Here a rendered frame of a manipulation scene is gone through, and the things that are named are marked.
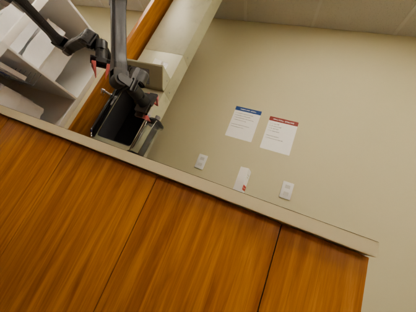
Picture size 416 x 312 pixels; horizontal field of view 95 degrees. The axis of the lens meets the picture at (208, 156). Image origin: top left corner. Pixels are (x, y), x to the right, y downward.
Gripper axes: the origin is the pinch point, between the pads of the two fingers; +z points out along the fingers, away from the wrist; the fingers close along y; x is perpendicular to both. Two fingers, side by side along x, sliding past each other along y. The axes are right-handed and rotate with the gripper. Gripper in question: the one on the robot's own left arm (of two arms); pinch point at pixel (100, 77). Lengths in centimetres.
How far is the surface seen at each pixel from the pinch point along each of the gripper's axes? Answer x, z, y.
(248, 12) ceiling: -9, -96, -118
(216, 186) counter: 61, 55, -31
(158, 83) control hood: 1.7, -2.8, -30.7
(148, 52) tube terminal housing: -17.6, -32.1, -29.0
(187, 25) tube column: -4, -53, -53
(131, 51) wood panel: -22.9, -32.6, -18.9
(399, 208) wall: 76, 73, -152
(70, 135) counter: 14.3, 34.4, 11.0
